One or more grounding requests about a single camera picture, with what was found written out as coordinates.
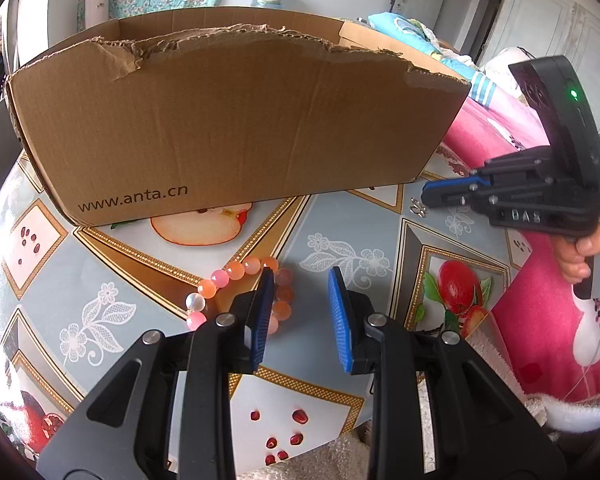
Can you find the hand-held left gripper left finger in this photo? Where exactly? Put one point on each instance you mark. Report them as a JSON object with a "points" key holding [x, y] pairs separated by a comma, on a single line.
{"points": [[262, 320]]}

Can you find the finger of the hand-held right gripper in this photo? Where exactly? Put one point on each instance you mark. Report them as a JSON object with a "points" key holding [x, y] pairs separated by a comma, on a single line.
{"points": [[450, 185], [450, 200]]}

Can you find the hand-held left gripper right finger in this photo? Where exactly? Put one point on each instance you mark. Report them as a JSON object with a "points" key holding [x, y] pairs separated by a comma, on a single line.
{"points": [[339, 320]]}

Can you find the brown cardboard box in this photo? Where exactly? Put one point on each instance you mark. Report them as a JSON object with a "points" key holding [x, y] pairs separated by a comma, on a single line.
{"points": [[230, 135]]}

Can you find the person's right hand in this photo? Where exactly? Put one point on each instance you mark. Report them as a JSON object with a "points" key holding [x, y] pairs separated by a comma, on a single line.
{"points": [[572, 255]]}

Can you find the white wardrobe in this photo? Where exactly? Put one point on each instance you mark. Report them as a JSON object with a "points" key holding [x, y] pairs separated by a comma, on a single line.
{"points": [[550, 10]]}

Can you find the pink quilt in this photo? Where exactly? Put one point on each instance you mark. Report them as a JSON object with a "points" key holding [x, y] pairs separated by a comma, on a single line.
{"points": [[530, 310]]}

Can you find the light blue pillow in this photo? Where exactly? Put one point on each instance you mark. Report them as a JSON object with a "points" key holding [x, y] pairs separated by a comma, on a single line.
{"points": [[415, 30]]}

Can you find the beige paper roll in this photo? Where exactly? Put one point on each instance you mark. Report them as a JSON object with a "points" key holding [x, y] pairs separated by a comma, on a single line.
{"points": [[97, 10]]}

